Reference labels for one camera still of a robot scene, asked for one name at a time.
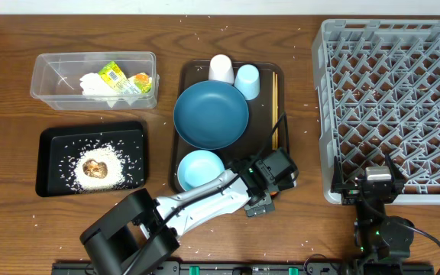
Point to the black waste tray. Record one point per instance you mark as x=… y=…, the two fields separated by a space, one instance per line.
x=58 y=144

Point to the white rice pile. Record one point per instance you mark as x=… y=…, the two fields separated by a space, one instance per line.
x=105 y=153

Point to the light blue bowl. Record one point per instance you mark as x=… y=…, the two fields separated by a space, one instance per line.
x=197 y=168

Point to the grey dishwasher rack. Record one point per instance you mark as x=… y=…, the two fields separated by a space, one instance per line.
x=378 y=82

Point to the golden brown food scrap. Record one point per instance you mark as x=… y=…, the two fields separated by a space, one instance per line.
x=95 y=169

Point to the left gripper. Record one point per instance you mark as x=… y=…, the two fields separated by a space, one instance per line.
x=266 y=206

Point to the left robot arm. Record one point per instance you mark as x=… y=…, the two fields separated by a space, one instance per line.
x=139 y=233

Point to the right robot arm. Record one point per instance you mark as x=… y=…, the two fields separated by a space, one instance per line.
x=384 y=240

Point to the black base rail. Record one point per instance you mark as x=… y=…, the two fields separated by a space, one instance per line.
x=177 y=268

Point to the wooden chopstick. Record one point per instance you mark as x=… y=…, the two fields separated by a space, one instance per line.
x=277 y=109
x=274 y=109

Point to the light blue plastic cup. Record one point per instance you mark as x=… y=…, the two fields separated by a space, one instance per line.
x=247 y=81

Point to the dark blue plate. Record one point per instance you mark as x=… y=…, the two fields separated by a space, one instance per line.
x=210 y=115

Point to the clear plastic bin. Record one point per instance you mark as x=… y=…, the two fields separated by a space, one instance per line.
x=55 y=79

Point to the green snack wrapper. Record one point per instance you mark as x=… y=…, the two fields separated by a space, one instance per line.
x=114 y=77

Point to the white napkin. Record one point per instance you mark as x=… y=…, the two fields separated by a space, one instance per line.
x=92 y=84

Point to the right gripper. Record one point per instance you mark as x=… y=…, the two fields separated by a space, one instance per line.
x=351 y=191

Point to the white plastic cup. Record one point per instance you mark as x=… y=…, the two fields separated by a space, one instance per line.
x=221 y=69

